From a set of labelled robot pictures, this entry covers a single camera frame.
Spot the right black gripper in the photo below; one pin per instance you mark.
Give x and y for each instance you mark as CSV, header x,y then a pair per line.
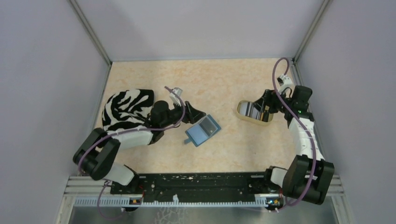
x,y
268,98

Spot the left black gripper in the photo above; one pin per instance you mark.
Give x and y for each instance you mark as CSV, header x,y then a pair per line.
x,y
191,115

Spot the cream oval card tray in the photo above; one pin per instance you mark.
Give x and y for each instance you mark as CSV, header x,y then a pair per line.
x,y
250,120

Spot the black credit card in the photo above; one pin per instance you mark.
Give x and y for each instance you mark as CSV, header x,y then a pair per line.
x,y
208,126

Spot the blue card holder wallet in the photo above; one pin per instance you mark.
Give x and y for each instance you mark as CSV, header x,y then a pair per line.
x,y
197,136

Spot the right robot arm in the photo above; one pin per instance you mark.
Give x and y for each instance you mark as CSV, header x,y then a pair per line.
x,y
309,176

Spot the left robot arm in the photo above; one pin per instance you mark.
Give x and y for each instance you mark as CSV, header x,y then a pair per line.
x,y
96,156

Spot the credit cards stack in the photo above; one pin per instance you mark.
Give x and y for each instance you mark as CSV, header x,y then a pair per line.
x,y
248,109

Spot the zebra striped cloth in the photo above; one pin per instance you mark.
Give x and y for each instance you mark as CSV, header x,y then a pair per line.
x,y
127,109

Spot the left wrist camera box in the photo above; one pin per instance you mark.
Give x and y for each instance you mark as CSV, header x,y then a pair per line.
x,y
175,95

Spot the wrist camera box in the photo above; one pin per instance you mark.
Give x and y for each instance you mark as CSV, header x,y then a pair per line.
x,y
175,95
284,82

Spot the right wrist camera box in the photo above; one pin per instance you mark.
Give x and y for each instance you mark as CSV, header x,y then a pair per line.
x,y
284,82

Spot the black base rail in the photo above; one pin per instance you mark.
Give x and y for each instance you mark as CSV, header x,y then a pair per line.
x,y
230,189

